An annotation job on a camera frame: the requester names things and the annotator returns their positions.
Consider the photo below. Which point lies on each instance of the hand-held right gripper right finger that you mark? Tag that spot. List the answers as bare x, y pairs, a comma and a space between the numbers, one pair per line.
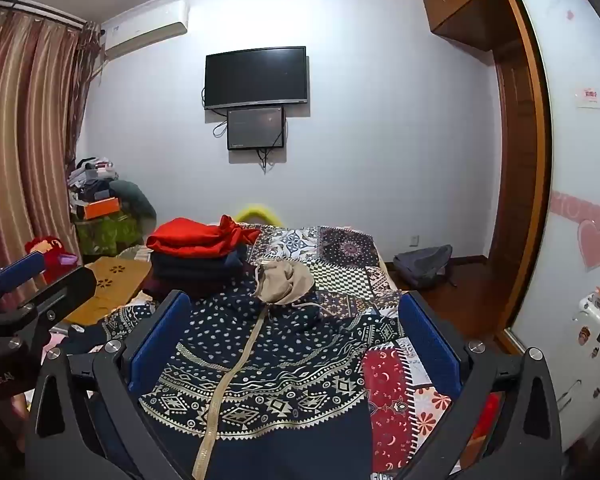
427, 340

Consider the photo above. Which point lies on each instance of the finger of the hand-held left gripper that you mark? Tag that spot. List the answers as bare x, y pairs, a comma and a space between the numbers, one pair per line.
20, 270
65, 285

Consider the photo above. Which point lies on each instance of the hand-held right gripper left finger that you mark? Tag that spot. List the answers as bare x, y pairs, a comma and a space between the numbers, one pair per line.
155, 332

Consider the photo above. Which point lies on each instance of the navy patterned hooded jacket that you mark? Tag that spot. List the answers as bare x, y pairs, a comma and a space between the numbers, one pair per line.
280, 350

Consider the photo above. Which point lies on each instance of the red plush toy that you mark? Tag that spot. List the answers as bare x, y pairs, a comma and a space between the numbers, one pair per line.
50, 250

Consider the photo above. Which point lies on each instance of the maroon folded garment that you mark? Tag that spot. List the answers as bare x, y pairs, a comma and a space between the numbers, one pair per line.
155, 287

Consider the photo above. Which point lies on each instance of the mustard flower print blanket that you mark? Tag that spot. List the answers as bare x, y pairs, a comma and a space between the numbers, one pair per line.
115, 280

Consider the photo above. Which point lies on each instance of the grey backpack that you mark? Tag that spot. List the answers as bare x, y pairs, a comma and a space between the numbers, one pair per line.
422, 265

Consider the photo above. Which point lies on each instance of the navy folded garment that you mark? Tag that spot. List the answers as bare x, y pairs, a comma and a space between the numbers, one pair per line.
190, 265

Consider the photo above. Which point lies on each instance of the orange box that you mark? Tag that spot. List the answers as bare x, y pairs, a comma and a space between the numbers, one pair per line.
102, 207

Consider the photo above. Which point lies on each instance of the red folded garment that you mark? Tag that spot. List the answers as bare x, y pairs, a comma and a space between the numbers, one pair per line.
190, 237

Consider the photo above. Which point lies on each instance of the patchwork bedspread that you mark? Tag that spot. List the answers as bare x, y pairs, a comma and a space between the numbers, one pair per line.
345, 280

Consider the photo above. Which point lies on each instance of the dark green bag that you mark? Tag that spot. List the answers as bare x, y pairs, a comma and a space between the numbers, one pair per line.
135, 200

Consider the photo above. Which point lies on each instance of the striped brown curtain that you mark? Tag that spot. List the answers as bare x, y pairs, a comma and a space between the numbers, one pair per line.
25, 135

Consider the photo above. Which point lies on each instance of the yellow round object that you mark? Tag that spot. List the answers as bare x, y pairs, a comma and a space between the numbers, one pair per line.
255, 207

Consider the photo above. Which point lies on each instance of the pink heart sticker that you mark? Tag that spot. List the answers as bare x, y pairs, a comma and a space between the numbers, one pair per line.
595, 245

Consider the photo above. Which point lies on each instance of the wooden wardrobe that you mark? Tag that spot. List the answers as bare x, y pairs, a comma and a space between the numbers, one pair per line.
517, 160

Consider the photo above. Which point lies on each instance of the small black monitor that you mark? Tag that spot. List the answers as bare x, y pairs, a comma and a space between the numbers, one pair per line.
255, 127

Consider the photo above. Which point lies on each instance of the frosted sliding door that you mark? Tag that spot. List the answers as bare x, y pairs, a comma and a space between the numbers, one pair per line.
570, 160

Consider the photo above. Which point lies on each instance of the white air conditioner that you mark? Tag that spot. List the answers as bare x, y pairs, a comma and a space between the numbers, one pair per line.
145, 32

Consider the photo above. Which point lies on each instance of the white paper note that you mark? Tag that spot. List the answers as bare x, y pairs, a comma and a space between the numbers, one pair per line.
588, 99

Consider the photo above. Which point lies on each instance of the white wall socket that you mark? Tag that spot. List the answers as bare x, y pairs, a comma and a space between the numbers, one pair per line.
414, 240

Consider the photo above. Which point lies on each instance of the black wall television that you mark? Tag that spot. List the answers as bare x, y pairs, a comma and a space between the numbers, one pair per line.
255, 77

